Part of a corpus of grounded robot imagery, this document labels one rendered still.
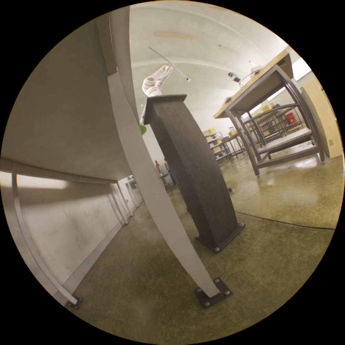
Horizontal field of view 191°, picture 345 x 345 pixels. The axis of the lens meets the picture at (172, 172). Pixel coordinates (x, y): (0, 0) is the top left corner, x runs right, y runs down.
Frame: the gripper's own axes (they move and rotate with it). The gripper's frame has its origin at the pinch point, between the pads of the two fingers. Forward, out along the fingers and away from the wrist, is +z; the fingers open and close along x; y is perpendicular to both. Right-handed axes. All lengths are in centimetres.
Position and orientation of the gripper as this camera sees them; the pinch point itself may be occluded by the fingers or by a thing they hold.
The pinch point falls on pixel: (140, 123)
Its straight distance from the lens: 112.7
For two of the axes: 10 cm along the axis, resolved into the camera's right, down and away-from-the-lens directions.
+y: 7.8, 5.3, -3.3
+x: 4.9, -1.9, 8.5
